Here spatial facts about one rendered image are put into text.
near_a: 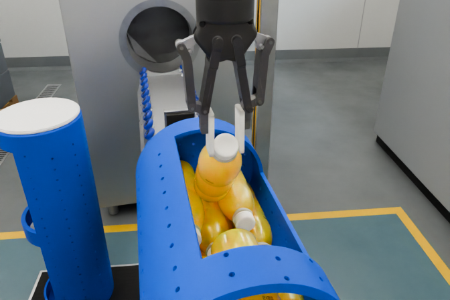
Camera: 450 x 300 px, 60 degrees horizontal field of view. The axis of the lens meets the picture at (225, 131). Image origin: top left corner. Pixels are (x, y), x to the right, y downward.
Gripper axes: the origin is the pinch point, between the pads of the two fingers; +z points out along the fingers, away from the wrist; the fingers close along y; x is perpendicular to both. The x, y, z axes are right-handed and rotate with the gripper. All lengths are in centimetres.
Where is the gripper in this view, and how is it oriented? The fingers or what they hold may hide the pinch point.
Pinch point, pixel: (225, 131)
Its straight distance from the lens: 58.5
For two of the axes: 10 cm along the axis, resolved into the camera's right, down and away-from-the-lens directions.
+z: 0.0, 8.8, 4.7
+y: -9.7, 1.0, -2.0
